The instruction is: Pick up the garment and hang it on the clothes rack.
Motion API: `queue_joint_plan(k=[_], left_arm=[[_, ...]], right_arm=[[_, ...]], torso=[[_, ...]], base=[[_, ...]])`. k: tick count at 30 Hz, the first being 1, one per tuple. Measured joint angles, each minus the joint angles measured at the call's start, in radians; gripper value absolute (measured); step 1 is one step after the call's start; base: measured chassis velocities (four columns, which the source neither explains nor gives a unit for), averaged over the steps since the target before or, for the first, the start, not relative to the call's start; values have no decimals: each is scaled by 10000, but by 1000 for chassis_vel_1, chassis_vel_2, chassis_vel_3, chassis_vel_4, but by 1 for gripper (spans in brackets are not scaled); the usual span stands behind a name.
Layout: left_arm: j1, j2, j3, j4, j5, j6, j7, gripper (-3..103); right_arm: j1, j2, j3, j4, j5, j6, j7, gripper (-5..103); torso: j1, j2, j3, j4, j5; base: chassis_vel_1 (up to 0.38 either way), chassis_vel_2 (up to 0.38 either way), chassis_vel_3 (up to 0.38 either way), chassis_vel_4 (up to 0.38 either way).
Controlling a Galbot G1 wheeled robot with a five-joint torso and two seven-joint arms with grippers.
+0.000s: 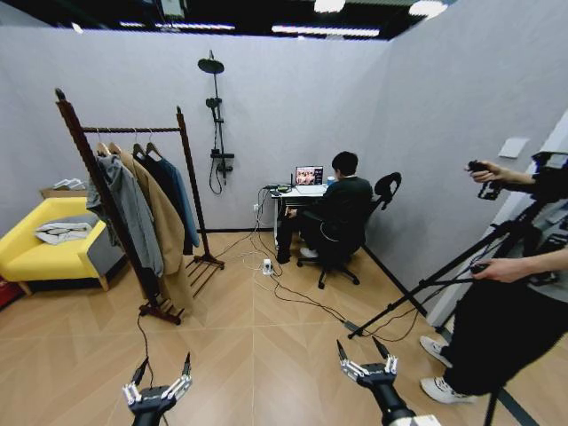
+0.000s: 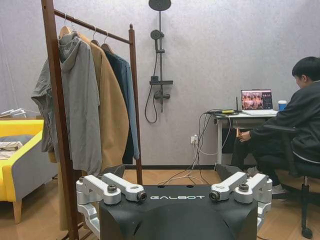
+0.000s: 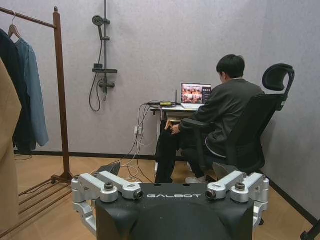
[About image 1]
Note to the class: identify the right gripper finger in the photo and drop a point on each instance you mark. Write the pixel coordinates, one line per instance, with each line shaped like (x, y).
(346, 361)
(387, 360)

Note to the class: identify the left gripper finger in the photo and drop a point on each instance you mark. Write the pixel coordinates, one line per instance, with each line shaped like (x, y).
(185, 373)
(135, 386)

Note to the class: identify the black hand controller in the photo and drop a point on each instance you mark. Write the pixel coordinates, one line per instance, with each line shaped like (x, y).
(475, 166)
(479, 268)

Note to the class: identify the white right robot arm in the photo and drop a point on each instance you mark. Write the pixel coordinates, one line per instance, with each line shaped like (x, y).
(401, 417)

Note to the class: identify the standing person's left forearm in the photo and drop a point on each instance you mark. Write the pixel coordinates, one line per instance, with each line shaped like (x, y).
(534, 267)

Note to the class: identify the standing person's right forearm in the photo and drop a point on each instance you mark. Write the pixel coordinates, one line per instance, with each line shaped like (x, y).
(517, 178)

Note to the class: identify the white grey crumpled garment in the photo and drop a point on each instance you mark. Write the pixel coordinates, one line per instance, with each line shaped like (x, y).
(62, 233)

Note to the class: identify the grey hooded garment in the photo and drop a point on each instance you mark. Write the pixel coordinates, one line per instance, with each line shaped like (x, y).
(128, 208)

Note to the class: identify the wooden clothes hanger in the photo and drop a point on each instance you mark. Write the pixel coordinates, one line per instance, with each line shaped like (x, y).
(138, 150)
(103, 147)
(153, 149)
(115, 148)

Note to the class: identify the black power adapter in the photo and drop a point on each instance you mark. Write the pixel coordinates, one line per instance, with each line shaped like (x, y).
(349, 325)

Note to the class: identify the standing person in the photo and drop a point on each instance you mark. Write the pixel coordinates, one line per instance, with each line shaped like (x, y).
(497, 337)

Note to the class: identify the white power strip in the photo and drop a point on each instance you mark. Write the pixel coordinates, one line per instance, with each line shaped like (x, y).
(267, 266)

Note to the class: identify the beige long coat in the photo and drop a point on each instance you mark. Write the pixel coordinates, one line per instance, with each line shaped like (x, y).
(168, 224)

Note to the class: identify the yellow armchair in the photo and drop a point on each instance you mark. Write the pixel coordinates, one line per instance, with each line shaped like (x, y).
(49, 262)

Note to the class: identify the red box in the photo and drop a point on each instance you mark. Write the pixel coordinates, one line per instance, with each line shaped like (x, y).
(9, 293)

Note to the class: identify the seated person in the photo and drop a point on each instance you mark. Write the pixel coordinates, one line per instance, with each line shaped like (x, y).
(348, 199)

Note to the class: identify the white desk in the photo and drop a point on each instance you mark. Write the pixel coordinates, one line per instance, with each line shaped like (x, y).
(277, 208)

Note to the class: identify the black office chair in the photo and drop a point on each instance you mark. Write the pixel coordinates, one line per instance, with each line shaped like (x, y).
(386, 186)

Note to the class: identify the blue coat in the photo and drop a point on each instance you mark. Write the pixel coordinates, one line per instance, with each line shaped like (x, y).
(178, 191)

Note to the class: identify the black desk device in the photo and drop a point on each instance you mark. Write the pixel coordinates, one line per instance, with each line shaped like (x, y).
(281, 189)

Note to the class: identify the open laptop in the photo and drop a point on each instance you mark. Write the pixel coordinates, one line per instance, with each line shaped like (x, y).
(309, 175)

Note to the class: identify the black coat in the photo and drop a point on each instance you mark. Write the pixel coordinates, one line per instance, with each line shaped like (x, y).
(156, 171)

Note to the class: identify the brown cardboard box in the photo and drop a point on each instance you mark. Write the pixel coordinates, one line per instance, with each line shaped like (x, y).
(60, 193)

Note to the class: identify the white plastic hangers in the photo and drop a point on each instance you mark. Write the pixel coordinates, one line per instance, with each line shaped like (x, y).
(68, 183)

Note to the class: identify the dark wooden clothes rack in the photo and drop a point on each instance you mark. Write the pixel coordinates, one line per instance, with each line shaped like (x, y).
(73, 120)

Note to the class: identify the black shower set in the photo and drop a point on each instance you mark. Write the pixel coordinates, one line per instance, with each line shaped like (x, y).
(211, 65)

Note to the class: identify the long ceiling light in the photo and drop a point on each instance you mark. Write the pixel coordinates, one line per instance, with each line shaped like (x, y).
(324, 30)

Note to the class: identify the round ceiling light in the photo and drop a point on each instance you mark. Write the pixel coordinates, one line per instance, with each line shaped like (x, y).
(332, 4)
(428, 6)

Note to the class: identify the white wall plate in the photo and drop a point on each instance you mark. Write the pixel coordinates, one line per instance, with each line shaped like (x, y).
(513, 147)

